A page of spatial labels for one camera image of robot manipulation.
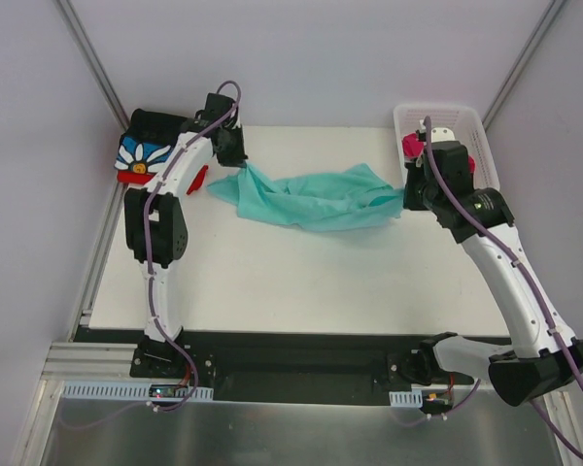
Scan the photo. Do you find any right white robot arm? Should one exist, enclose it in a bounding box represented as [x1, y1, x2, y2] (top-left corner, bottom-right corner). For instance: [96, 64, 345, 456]
[404, 127, 583, 407]

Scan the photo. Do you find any right aluminium frame post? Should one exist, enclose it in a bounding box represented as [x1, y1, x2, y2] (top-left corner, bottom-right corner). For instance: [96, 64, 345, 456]
[482, 0, 570, 131]

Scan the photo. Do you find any red folded t shirt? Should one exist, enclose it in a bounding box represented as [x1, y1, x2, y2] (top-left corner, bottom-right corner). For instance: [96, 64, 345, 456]
[117, 165, 209, 195]

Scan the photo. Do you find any white plastic basket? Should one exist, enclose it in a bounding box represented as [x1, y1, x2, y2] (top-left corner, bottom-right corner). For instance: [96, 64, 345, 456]
[393, 102, 500, 190]

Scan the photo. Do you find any right white cable duct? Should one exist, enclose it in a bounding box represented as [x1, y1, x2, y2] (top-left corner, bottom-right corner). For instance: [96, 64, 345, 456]
[389, 390, 424, 409]

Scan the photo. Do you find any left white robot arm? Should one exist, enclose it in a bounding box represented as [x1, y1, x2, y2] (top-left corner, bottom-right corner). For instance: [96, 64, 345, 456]
[117, 92, 248, 378]

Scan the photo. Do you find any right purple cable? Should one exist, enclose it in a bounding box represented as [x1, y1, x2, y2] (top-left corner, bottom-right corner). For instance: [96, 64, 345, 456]
[420, 115, 583, 462]

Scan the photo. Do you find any left aluminium frame post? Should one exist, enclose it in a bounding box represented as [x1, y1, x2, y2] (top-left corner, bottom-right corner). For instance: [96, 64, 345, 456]
[53, 0, 129, 129]

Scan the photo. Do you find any white cable duct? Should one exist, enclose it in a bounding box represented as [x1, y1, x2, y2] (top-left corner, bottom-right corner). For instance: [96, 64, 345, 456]
[62, 382, 191, 403]
[389, 390, 424, 409]

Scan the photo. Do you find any teal t shirt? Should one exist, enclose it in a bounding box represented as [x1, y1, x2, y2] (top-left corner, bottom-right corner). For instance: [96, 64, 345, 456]
[207, 163, 404, 232]

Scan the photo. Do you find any magenta t shirt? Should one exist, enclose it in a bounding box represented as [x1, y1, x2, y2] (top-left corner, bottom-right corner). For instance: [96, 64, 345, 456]
[401, 128, 462, 175]

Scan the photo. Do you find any left white cable duct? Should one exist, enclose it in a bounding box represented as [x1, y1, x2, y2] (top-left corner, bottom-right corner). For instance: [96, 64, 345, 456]
[62, 382, 191, 403]

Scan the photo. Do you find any aluminium frame post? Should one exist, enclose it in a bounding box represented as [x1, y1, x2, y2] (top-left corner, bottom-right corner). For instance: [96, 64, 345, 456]
[53, 0, 129, 129]
[482, 0, 570, 131]

